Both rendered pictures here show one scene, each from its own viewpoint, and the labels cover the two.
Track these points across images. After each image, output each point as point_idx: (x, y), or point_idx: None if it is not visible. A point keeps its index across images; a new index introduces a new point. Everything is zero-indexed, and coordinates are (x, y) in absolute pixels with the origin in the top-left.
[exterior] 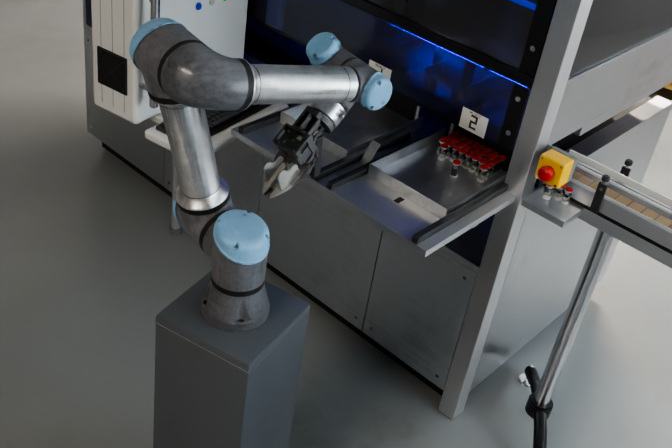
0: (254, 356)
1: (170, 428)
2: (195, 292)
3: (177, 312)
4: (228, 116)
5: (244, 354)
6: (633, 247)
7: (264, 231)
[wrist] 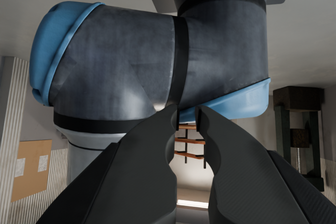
0: None
1: None
2: None
3: (169, 3)
4: None
5: None
6: None
7: (257, 115)
